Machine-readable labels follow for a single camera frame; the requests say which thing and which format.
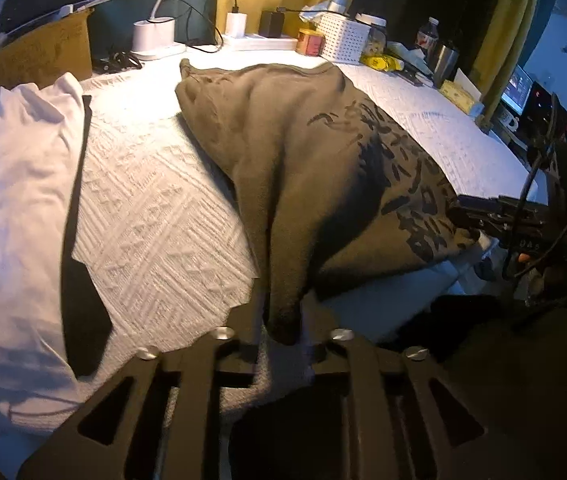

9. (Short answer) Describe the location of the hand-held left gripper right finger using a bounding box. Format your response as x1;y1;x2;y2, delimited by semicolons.
303;329;547;480

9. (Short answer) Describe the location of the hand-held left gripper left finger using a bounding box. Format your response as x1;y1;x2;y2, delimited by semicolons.
17;300;264;480

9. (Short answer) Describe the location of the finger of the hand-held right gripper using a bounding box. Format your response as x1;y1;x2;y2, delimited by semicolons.
451;194;503;242

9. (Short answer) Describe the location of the brown printed t-shirt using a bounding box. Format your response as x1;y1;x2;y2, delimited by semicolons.
176;58;481;347

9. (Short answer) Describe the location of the black computer case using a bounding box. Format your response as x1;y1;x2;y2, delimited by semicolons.
526;80;567;133

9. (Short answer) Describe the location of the green yellow tissue pack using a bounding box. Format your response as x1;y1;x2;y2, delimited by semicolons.
438;80;484;113

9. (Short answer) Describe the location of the computer monitor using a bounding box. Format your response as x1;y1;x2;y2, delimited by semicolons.
501;65;534;116

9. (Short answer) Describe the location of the stainless steel tumbler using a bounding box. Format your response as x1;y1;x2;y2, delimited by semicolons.
433;42;460;88

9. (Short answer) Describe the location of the white leaf print tissue pack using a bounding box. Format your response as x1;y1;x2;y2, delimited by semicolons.
388;42;429;68

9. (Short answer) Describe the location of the yellow duck snack bag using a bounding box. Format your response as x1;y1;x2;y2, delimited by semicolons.
361;54;407;72

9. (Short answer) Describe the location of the clear plastic water bottle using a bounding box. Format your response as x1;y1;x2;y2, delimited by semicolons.
417;16;440;61

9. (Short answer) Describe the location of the narrow yellow curtain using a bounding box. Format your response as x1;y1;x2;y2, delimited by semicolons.
478;0;557;121

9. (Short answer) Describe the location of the clear jar with white lid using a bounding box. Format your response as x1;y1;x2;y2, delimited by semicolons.
354;12;388;58

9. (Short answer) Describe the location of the white woven plastic basket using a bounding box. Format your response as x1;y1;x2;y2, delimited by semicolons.
316;12;371;63

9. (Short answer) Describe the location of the red tin can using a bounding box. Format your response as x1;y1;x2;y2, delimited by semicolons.
297;29;325;57

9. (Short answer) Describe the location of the white power strip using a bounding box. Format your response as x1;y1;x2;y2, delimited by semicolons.
220;34;298;52

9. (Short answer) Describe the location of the black charger plug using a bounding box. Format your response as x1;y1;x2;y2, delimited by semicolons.
259;10;285;39

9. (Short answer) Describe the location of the white garment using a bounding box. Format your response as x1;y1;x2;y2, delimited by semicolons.
0;72;114;416

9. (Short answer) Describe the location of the white charger plug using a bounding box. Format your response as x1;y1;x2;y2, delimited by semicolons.
226;7;248;38

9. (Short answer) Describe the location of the white desk lamp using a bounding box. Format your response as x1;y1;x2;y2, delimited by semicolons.
132;0;186;61

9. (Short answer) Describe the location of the brown cardboard box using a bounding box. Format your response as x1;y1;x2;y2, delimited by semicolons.
0;7;95;96

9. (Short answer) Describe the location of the dark curtain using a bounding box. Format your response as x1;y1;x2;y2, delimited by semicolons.
80;0;221;53

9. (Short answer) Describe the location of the black cable bundle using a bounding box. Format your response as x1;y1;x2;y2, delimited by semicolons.
100;50;143;72

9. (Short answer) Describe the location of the black lamp cable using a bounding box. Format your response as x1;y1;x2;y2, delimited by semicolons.
173;2;224;53

